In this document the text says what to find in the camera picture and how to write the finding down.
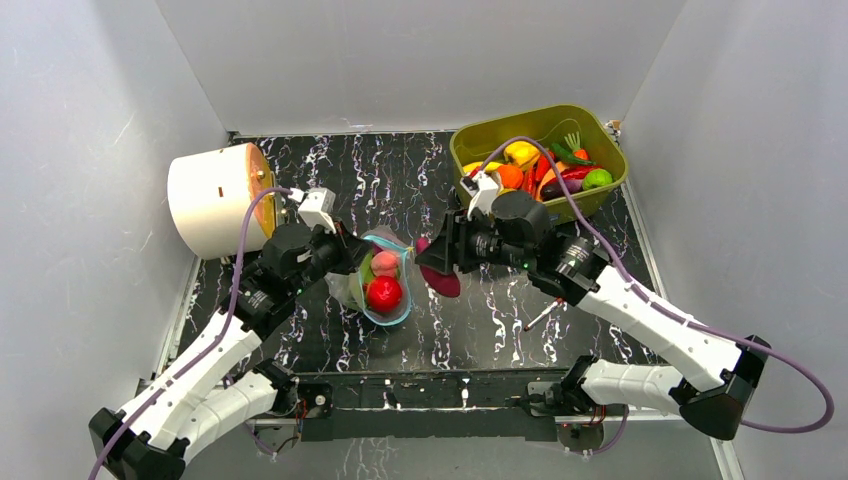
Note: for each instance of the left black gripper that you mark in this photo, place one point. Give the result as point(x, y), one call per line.
point(351, 249)

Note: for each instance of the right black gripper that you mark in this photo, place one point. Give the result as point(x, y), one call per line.
point(453, 240)

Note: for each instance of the green toy leaf vegetable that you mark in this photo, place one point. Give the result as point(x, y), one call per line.
point(366, 275)

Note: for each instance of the pink toy peach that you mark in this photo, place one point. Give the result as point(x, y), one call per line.
point(385, 263)

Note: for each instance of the clear zip top bag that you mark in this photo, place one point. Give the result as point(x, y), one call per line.
point(345, 288)

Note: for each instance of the red toy apple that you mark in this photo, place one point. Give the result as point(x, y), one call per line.
point(384, 294)

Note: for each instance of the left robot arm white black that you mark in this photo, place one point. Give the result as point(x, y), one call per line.
point(156, 434)

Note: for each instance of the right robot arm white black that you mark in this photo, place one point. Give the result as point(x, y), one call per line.
point(706, 380)

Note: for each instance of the yellow toy banana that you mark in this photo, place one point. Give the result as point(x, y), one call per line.
point(472, 169)

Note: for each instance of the orange toy tangerine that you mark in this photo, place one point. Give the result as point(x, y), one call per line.
point(510, 176)

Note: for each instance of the dark purple toy eggplant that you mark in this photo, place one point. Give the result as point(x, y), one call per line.
point(553, 189)

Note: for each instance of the red white marker pen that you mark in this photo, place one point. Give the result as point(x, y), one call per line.
point(543, 314)

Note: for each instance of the yellow toy bell pepper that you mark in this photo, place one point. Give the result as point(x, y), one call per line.
point(522, 154)

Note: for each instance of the white cylindrical appliance orange lid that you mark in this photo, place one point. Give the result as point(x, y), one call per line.
point(208, 194)

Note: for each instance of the red toy chili pepper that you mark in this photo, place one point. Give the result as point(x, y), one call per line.
point(578, 172)

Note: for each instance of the lime green toy fruit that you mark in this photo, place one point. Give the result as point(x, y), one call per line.
point(597, 178)

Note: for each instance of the orange toy carrot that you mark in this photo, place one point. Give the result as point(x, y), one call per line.
point(580, 155)

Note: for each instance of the olive green plastic bin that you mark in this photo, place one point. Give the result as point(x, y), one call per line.
point(545, 128)

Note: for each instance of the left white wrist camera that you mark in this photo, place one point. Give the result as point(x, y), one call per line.
point(315, 206)

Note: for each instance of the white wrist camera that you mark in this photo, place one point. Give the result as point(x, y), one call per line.
point(315, 206)
point(483, 191)

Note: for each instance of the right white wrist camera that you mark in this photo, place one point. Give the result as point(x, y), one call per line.
point(483, 191)

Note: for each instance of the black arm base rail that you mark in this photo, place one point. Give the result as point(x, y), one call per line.
point(518, 403)

